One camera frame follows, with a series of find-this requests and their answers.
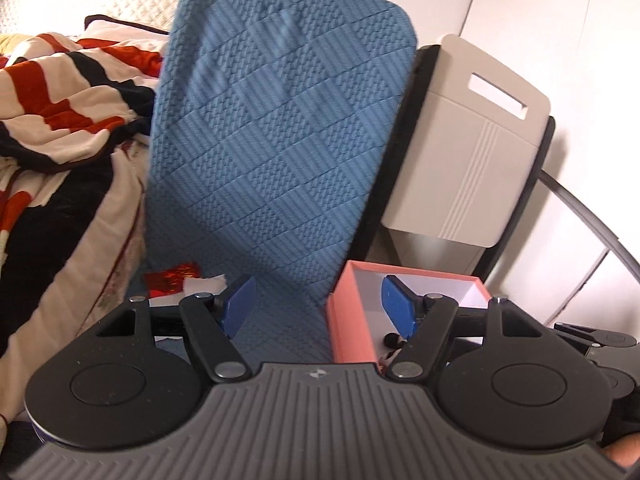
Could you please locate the panda plush toy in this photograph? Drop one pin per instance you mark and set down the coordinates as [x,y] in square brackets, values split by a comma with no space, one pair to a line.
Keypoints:
[392,341]

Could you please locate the pink cardboard box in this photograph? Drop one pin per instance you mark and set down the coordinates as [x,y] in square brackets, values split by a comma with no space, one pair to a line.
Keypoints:
[350,310]

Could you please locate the red white navy striped blanket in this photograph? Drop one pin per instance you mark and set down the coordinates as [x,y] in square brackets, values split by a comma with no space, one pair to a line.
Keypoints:
[60,90]

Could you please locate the person's right forearm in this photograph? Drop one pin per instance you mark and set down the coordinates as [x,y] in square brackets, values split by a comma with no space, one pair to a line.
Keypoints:
[622,452]

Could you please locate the cream pillow with floral lace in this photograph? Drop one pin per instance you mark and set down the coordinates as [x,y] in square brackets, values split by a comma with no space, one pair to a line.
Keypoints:
[117,195]

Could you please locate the blue textured chair cover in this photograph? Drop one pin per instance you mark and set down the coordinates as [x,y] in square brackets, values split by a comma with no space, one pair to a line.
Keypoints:
[280,135]

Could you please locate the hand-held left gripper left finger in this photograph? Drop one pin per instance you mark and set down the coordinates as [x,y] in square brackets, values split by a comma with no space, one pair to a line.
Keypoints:
[242,305]

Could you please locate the red candy wrapper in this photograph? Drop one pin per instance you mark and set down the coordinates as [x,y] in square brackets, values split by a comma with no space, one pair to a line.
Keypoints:
[162,284]
[185,269]

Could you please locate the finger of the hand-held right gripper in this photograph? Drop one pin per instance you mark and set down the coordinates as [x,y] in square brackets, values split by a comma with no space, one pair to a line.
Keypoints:
[575,334]

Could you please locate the white cloth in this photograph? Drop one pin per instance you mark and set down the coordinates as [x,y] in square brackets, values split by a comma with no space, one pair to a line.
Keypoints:
[205,286]

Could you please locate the black curved rod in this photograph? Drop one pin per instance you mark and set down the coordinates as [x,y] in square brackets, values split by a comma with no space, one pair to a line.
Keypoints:
[590,205]

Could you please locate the white folding board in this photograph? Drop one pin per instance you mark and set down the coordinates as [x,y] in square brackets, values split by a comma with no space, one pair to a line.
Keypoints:
[465,160]

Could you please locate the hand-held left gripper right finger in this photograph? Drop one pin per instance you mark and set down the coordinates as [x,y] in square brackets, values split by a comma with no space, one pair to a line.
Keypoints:
[397,305]

